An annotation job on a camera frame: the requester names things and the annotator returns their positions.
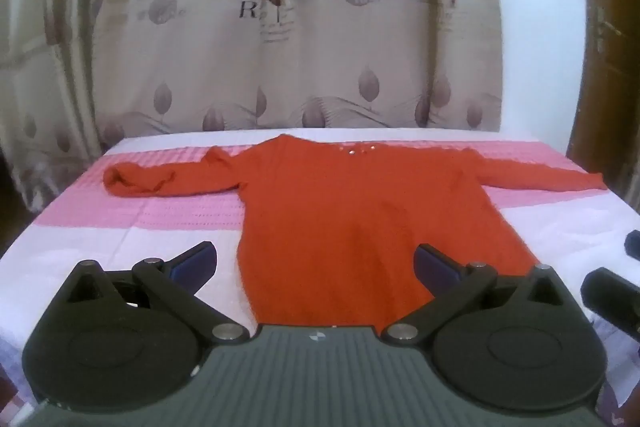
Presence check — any pink white checked bedsheet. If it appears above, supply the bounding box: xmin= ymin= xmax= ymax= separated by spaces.
xmin=0 ymin=126 xmax=640 ymax=408

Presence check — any orange knit sweater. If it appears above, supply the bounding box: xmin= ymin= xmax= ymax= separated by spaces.
xmin=102 ymin=133 xmax=609 ymax=329

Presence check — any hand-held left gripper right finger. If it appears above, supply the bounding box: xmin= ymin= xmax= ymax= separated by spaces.
xmin=381 ymin=243 xmax=572 ymax=348

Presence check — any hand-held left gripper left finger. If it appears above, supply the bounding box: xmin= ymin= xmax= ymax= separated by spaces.
xmin=64 ymin=241 xmax=249 ymax=345

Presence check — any brass door handle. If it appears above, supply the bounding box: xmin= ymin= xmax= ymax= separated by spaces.
xmin=592 ymin=7 xmax=624 ymax=56

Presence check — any brown wooden door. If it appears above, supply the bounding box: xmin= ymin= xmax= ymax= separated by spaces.
xmin=565 ymin=0 xmax=640 ymax=204

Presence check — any beige leaf print curtain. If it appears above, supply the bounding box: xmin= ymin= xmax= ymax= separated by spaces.
xmin=0 ymin=0 xmax=504 ymax=214

